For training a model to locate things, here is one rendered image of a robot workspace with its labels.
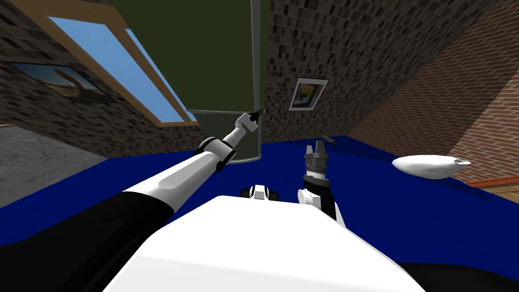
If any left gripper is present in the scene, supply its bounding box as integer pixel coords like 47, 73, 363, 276
236, 112, 260, 132

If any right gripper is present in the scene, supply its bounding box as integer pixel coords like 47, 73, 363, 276
303, 140, 329, 173

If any white framed picture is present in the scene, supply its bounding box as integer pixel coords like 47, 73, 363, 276
287, 77, 330, 113

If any dark green door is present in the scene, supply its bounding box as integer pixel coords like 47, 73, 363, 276
109, 0, 272, 165

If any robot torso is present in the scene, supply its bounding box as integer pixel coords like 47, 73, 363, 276
101, 184, 427, 292

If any white pillow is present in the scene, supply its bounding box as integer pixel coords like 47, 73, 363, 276
391, 154, 472, 180

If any dark framed landscape picture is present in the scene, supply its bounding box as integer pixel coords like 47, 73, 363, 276
7, 60, 119, 104

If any brown wooden furniture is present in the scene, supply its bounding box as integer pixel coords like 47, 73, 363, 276
464, 175, 519, 204

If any window with tan frame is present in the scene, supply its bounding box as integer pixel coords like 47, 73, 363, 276
10, 0, 200, 128

